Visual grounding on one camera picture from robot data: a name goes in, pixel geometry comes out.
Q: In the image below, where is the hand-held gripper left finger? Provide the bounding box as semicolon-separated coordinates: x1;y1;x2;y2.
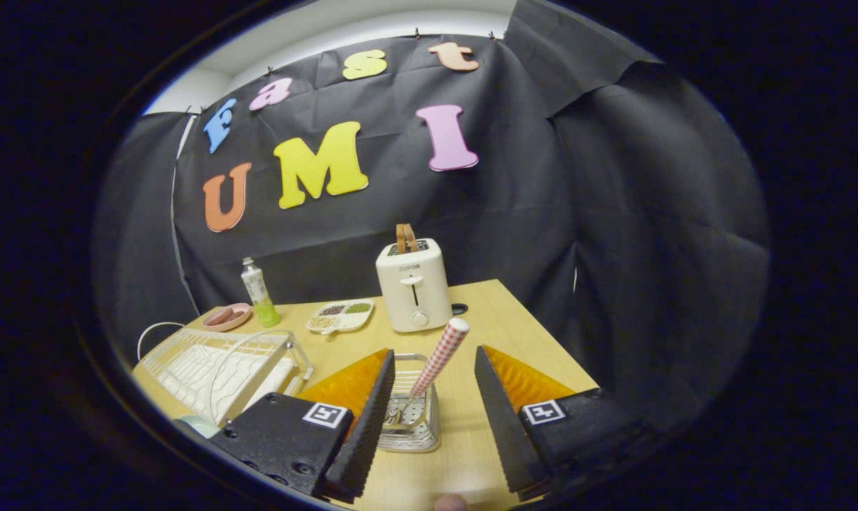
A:
209;348;397;503

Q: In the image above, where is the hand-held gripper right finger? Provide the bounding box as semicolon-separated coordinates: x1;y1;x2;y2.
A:
473;345;660;501

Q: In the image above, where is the metal wire basket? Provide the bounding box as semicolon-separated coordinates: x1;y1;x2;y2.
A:
378;353;441;454

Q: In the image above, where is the spoon with pink checkered handle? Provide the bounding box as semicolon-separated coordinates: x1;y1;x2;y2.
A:
385;317;471;427

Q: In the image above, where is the light green plate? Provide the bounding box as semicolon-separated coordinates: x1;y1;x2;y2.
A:
173;414;220;439

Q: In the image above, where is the white wire dish rack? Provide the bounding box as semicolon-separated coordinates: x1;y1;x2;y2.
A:
136;322;314;427

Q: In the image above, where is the pink oval dish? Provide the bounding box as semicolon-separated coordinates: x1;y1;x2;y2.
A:
202;303;253;332

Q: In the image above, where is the white divided tray with beans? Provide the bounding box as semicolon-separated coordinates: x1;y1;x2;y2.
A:
306;298;375;335

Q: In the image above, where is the white toaster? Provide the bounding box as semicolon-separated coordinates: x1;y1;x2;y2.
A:
375;238;453;334

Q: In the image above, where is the clear bottle with green drink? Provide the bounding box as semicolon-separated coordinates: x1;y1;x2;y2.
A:
241;257;282;328

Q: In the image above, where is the black backdrop cloth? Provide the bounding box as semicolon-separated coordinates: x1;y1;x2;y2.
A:
92;0;770;427

